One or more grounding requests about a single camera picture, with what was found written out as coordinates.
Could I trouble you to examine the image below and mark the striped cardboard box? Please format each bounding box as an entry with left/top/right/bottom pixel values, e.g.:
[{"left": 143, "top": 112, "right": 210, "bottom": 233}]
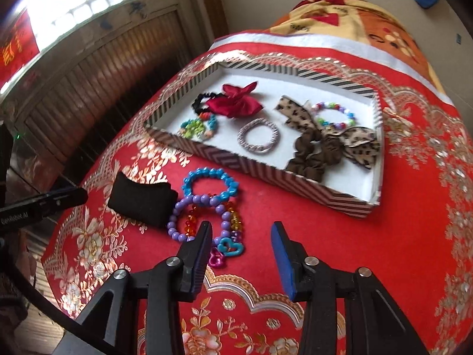
[{"left": 144, "top": 61, "right": 383, "bottom": 218}]

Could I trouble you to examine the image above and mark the red paper banner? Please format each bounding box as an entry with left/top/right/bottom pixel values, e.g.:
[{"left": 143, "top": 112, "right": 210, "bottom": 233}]
[{"left": 0, "top": 7, "right": 41, "bottom": 85}]

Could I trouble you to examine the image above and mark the red gold floral tablecloth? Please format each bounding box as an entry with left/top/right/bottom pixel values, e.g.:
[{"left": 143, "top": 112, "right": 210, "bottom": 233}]
[{"left": 41, "top": 50, "right": 473, "bottom": 355}]

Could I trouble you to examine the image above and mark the teal heart charm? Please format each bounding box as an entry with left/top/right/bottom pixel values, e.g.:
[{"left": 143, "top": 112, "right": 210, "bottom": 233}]
[{"left": 217, "top": 237, "right": 246, "bottom": 257}]

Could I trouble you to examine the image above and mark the black cloth headband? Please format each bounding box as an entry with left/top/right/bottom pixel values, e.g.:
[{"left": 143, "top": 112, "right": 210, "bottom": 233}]
[{"left": 108, "top": 172, "right": 179, "bottom": 229}]

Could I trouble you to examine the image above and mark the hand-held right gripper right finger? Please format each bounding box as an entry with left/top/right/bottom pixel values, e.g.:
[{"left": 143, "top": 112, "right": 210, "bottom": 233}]
[{"left": 270, "top": 221, "right": 431, "bottom": 355}]

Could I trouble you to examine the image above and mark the printed orange red blanket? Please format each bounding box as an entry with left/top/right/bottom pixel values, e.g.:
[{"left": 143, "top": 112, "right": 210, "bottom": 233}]
[{"left": 270, "top": 0, "right": 448, "bottom": 93}]

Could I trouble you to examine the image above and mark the blue bead bracelet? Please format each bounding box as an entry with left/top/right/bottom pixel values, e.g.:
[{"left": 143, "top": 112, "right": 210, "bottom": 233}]
[{"left": 182, "top": 167, "right": 239, "bottom": 199}]

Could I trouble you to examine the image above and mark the leopard print hair bow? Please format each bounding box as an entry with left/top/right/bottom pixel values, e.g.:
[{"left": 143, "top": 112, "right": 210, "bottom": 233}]
[{"left": 273, "top": 95, "right": 381, "bottom": 172}]

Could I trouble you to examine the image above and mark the red bow black hair tie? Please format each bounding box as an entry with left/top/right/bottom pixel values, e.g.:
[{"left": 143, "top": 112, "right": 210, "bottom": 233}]
[{"left": 191, "top": 80, "right": 265, "bottom": 119}]

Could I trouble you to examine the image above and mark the grey hair tie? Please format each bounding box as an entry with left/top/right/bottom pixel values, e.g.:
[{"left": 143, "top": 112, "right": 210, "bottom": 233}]
[{"left": 237, "top": 117, "right": 280, "bottom": 154}]

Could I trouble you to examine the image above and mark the purple bead bracelet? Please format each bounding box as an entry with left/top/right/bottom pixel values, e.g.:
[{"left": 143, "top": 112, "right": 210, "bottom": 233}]
[{"left": 167, "top": 193, "right": 233, "bottom": 243}]

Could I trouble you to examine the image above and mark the wooden panelled door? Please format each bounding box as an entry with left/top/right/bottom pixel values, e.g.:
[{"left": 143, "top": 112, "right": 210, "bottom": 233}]
[{"left": 0, "top": 0, "right": 222, "bottom": 200}]

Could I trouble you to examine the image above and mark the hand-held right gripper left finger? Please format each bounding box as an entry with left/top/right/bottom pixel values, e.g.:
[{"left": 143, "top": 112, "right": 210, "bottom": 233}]
[{"left": 50, "top": 221, "right": 214, "bottom": 355}]

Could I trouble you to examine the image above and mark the brown scrunchie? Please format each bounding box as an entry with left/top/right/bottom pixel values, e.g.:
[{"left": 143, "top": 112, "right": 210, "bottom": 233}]
[{"left": 286, "top": 129, "right": 346, "bottom": 183}]

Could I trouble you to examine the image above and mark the orange crystal bead bracelet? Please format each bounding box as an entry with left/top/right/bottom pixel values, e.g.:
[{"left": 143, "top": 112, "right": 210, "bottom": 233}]
[{"left": 177, "top": 192, "right": 244, "bottom": 239}]

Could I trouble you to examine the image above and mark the green orange bead bracelet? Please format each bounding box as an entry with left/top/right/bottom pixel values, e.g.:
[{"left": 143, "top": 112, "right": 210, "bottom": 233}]
[{"left": 177, "top": 113, "right": 218, "bottom": 142}]

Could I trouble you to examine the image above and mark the multicolour bead bracelet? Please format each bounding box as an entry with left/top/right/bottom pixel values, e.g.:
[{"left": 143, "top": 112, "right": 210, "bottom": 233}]
[{"left": 311, "top": 100, "right": 358, "bottom": 130}]

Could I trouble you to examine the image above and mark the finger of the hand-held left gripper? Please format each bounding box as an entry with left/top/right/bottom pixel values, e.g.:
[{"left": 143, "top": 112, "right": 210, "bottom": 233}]
[{"left": 39, "top": 187, "right": 88, "bottom": 214}]

